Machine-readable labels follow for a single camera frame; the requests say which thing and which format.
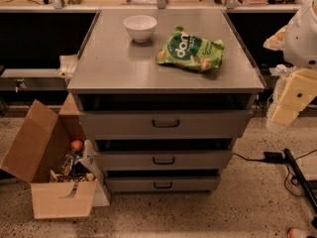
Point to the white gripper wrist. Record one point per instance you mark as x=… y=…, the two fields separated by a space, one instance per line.
x=302 y=42

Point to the black floor bar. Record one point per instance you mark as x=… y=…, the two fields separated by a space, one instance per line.
x=306 y=185

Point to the orange round fruit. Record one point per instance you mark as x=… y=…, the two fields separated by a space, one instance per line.
x=76 y=145

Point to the grey drawer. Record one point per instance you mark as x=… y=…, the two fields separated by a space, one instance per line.
x=142 y=125
x=162 y=160
x=162 y=184

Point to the white ceramic bowl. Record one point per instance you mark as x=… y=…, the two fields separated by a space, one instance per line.
x=140 y=27

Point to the green snack bag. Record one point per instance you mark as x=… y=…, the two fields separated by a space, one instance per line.
x=188 y=51

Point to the grey bottom drawer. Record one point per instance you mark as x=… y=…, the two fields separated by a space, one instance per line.
x=162 y=184

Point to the brown cardboard box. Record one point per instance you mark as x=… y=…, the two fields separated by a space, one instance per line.
x=64 y=183

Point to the grey metal drawer cabinet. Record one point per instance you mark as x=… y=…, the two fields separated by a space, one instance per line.
x=115 y=73

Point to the grey top drawer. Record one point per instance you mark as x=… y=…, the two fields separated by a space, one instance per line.
x=142 y=125

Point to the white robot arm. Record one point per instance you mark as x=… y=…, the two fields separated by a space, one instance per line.
x=298 y=41

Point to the black power adapter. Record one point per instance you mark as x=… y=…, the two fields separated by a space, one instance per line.
x=273 y=157

